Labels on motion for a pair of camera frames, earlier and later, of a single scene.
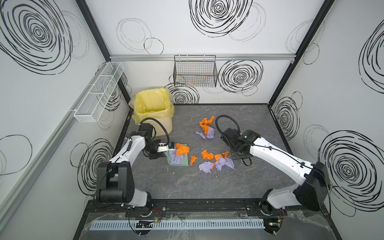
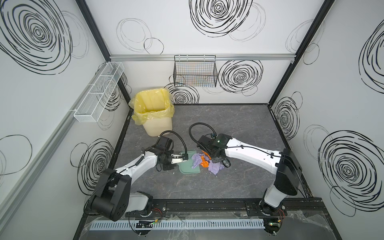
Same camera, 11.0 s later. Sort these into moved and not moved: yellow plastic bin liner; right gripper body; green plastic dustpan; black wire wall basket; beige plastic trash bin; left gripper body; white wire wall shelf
Moved: right gripper body; green plastic dustpan; left gripper body
Not moved: beige plastic trash bin; white wire wall shelf; yellow plastic bin liner; black wire wall basket
